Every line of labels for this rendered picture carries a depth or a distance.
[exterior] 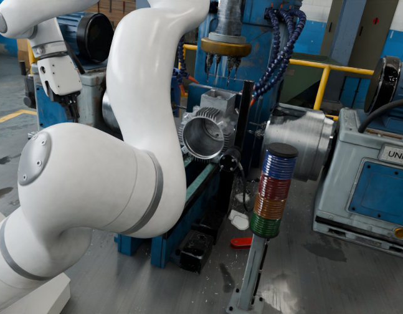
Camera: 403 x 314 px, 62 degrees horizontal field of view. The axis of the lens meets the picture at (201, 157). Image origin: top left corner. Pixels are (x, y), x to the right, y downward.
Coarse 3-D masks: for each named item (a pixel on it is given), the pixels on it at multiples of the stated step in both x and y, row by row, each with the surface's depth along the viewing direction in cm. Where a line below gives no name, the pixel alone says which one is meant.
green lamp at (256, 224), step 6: (252, 216) 69; (258, 216) 67; (252, 222) 69; (258, 222) 67; (264, 222) 67; (270, 222) 66; (276, 222) 67; (252, 228) 69; (258, 228) 68; (264, 228) 67; (270, 228) 67; (276, 228) 67; (258, 234) 68; (264, 234) 68; (270, 234) 68; (276, 234) 69
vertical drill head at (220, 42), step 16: (224, 0) 108; (240, 0) 107; (224, 16) 109; (240, 16) 110; (224, 32) 111; (240, 32) 113; (208, 48) 111; (224, 48) 109; (240, 48) 110; (208, 64) 116
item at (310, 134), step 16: (272, 112) 109; (288, 112) 109; (304, 112) 109; (320, 112) 109; (272, 128) 107; (288, 128) 106; (304, 128) 105; (320, 128) 104; (288, 144) 105; (304, 144) 104; (320, 144) 104; (304, 160) 105; (320, 160) 104; (304, 176) 109
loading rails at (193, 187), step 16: (192, 176) 128; (208, 176) 111; (192, 192) 103; (208, 192) 115; (192, 208) 101; (176, 224) 89; (192, 224) 104; (128, 240) 89; (160, 240) 85; (176, 240) 93; (160, 256) 87; (176, 256) 90
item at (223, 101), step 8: (208, 96) 120; (216, 96) 131; (224, 96) 130; (232, 96) 124; (200, 104) 123; (208, 104) 121; (216, 104) 120; (224, 104) 118; (232, 104) 126; (224, 112) 120; (232, 112) 129
